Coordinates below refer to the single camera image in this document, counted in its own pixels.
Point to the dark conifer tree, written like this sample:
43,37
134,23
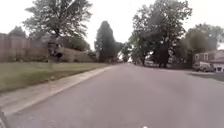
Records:
105,41

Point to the grey asphalt road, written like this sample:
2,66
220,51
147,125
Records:
133,96

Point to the tall dark broadleaf tree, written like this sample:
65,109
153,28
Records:
160,33

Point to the large broadleaf tree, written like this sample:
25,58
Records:
58,16

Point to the grass verge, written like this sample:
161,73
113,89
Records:
33,75

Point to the pale concrete kerb strip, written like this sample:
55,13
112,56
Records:
33,96

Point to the vehicle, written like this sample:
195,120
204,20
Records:
204,68

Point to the brown wooden fence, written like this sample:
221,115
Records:
20,48

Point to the tree behind house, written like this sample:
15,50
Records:
203,38

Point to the house with garage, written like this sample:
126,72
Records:
210,58

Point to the mailbox on post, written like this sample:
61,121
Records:
54,53

